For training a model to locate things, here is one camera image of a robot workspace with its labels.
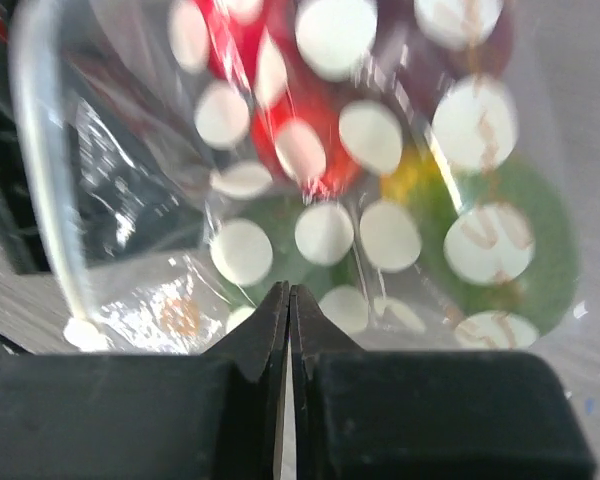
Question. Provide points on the fake dark purple plum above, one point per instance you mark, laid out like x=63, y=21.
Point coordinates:
x=423, y=48

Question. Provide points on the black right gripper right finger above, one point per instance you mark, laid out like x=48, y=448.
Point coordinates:
x=362, y=414

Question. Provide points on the clear zip top bag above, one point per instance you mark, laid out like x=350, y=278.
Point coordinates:
x=396, y=158

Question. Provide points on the fake red pomegranate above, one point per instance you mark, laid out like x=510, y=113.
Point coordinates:
x=279, y=74

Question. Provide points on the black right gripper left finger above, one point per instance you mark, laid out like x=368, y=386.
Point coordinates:
x=216, y=415

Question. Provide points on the fake green orange mango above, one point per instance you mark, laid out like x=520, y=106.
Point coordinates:
x=492, y=241

